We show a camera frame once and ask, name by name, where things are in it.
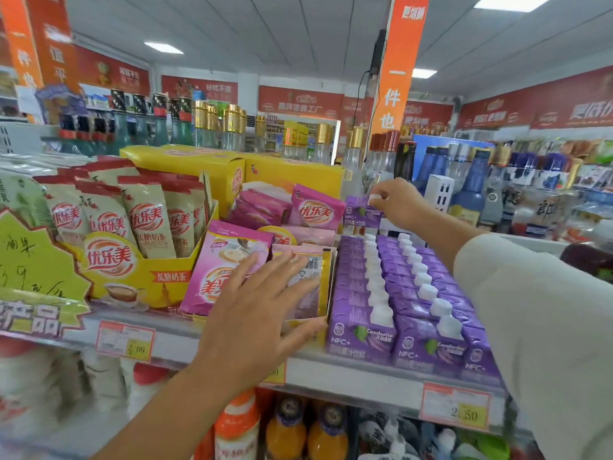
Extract person's left hand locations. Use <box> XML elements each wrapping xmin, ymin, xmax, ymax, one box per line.
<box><xmin>194</xmin><ymin>251</ymin><xmax>329</xmax><ymax>396</ymax></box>

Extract person's right hand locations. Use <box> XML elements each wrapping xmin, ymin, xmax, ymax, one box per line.
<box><xmin>369</xmin><ymin>178</ymin><xmax>435</xmax><ymax>231</ymax></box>

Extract single purple juice carton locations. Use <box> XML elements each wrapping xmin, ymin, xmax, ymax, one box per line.
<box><xmin>343</xmin><ymin>194</ymin><xmax>385</xmax><ymax>236</ymax></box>

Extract person's left forearm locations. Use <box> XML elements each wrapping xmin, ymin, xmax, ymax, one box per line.
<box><xmin>91</xmin><ymin>364</ymin><xmax>251</xmax><ymax>460</ymax></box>

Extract person's right forearm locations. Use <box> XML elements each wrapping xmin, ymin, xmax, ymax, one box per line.
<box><xmin>416</xmin><ymin>205</ymin><xmax>613</xmax><ymax>460</ymax></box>

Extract pink packet with barcode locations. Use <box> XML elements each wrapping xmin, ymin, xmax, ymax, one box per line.
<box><xmin>271</xmin><ymin>243</ymin><xmax>333</xmax><ymax>321</ymax></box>

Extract large pink milk tea packet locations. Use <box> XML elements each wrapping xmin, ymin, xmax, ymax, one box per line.
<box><xmin>179</xmin><ymin>219</ymin><xmax>275</xmax><ymax>318</ymax></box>

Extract red-capped clear bottles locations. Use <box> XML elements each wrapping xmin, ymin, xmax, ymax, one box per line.
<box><xmin>363</xmin><ymin>130</ymin><xmax>401</xmax><ymax>188</ymax></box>

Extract dark glass bottle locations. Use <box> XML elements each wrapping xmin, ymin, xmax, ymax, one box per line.
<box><xmin>394</xmin><ymin>141</ymin><xmax>418</xmax><ymax>183</ymax></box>

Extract small yellow display box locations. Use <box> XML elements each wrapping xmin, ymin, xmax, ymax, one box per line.
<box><xmin>258</xmin><ymin>225</ymin><xmax>339</xmax><ymax>341</ymax></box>

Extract gold-capped clear glass bottle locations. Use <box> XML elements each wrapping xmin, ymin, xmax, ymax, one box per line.
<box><xmin>341</xmin><ymin>126</ymin><xmax>368</xmax><ymax>198</ymax></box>

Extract small yellow price tag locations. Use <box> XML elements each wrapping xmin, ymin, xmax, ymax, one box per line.
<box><xmin>262</xmin><ymin>362</ymin><xmax>287</xmax><ymax>387</ymax></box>

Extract blue glass bottle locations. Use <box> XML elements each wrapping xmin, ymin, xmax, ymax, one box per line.
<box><xmin>413</xmin><ymin>145</ymin><xmax>452</xmax><ymax>196</ymax></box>

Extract small white box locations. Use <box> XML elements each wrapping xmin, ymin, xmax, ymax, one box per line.
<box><xmin>424</xmin><ymin>174</ymin><xmax>456</xmax><ymax>214</ymax></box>

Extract pile of pink tea packets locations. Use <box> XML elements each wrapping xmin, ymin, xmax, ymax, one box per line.
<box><xmin>228</xmin><ymin>182</ymin><xmax>294</xmax><ymax>230</ymax></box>

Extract rows of purple juice cartons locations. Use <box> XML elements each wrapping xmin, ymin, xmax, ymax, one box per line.
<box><xmin>327</xmin><ymin>233</ymin><xmax>504</xmax><ymax>387</ymax></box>

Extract yellow carton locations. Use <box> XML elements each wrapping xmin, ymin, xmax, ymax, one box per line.
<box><xmin>120</xmin><ymin>144</ymin><xmax>246</xmax><ymax>218</ymax></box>
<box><xmin>243</xmin><ymin>153</ymin><xmax>346</xmax><ymax>201</ymax></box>

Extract blue bottle with yellow label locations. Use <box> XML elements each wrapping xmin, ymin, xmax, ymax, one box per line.
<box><xmin>447</xmin><ymin>148</ymin><xmax>492</xmax><ymax>228</ymax></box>

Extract orange juice bottle purple cap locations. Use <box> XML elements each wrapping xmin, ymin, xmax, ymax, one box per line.
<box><xmin>265</xmin><ymin>395</ymin><xmax>307</xmax><ymax>460</ymax></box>
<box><xmin>306</xmin><ymin>401</ymin><xmax>349</xmax><ymax>460</ymax></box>

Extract yellow display box with cup print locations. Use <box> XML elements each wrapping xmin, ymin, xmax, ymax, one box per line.
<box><xmin>72</xmin><ymin>200</ymin><xmax>220</xmax><ymax>311</ymax></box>

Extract group of cream milk tea packets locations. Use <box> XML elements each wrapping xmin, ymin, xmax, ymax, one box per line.
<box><xmin>33</xmin><ymin>159</ymin><xmax>212</xmax><ymax>260</ymax></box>

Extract orange and white bottle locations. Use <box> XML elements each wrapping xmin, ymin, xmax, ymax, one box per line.
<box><xmin>214</xmin><ymin>390</ymin><xmax>261</xmax><ymax>460</ymax></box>

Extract orange hanging banner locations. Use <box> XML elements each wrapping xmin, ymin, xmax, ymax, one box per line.
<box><xmin>0</xmin><ymin>0</ymin><xmax>81</xmax><ymax>94</ymax></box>
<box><xmin>371</xmin><ymin>0</ymin><xmax>431</xmax><ymax>135</ymax></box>

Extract white and yellow price tag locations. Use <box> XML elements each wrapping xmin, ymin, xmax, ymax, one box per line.
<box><xmin>95</xmin><ymin>321</ymin><xmax>156</xmax><ymax>364</ymax></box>
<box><xmin>420</xmin><ymin>382</ymin><xmax>492</xmax><ymax>432</ymax></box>

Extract row of gold-capped clear bottles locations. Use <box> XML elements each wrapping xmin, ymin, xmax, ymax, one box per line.
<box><xmin>193</xmin><ymin>100</ymin><xmax>335</xmax><ymax>164</ymax></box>

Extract pile of assorted snack bags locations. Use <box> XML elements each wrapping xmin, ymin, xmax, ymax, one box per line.
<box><xmin>358</xmin><ymin>408</ymin><xmax>513</xmax><ymax>460</ymax></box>

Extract group of assorted liquor bottles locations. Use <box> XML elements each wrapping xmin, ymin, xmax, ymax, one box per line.
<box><xmin>479</xmin><ymin>139</ymin><xmax>613</xmax><ymax>283</ymax></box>

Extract row of dark-capped green bottles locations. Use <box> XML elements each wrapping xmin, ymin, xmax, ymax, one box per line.
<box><xmin>57</xmin><ymin>88</ymin><xmax>194</xmax><ymax>156</ymax></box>

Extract pile of white packets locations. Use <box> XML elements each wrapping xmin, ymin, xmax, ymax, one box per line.
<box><xmin>0</xmin><ymin>336</ymin><xmax>170</xmax><ymax>429</ymax></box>

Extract green star price sign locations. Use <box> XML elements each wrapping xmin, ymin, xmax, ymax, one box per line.
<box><xmin>0</xmin><ymin>208</ymin><xmax>93</xmax><ymax>339</ymax></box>

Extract pile of green tea packets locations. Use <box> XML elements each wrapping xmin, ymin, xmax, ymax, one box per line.
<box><xmin>0</xmin><ymin>153</ymin><xmax>87</xmax><ymax>230</ymax></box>

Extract metal shelf edge rail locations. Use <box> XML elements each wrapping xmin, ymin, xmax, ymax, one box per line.
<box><xmin>0</xmin><ymin>306</ymin><xmax>508</xmax><ymax>434</ymax></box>

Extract red wall banner strip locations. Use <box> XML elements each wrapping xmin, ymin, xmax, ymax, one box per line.
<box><xmin>72</xmin><ymin>43</ymin><xmax>613</xmax><ymax>132</ymax></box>

